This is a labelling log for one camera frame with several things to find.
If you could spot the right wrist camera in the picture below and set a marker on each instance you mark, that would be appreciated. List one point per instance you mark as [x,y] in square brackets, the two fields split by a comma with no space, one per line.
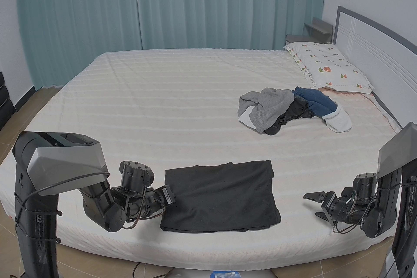
[328,200]

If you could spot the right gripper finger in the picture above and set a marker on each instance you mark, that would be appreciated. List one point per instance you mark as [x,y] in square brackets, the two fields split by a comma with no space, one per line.
[322,215]
[315,196]

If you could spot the pile of clothes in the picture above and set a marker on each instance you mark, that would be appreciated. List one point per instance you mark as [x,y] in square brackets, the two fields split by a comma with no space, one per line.
[277,107]

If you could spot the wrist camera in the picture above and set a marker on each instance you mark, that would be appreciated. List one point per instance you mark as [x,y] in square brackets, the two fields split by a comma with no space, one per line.
[328,200]
[168,194]

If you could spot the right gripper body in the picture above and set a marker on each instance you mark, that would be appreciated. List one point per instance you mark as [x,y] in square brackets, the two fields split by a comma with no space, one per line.
[340,210]

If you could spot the white printed pillow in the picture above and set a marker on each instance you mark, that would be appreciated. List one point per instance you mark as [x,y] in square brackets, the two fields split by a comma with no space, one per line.
[329,66]

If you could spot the black T-shirt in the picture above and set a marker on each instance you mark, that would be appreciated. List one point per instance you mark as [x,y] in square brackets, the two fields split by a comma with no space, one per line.
[221,195]

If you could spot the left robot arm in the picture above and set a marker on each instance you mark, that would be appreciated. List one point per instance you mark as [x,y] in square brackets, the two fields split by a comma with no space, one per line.
[65,162]

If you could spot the black chest of drawers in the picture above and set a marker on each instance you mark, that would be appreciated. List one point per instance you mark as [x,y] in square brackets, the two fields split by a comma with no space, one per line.
[6,100]

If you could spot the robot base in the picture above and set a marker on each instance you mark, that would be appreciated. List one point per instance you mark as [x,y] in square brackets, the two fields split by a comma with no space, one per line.
[195,274]

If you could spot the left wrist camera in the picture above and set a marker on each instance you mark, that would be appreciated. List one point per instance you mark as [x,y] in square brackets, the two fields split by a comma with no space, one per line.
[168,194]

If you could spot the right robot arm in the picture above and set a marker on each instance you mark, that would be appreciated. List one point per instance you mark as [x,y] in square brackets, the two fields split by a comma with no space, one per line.
[366,185]

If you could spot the bed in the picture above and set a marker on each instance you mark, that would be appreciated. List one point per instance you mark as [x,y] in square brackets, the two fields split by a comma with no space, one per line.
[163,100]

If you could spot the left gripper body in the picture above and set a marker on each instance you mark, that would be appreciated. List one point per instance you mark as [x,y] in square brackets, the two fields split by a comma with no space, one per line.
[153,201]

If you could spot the grey bedside table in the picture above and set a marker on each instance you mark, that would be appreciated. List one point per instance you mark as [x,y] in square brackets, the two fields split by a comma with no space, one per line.
[317,27]

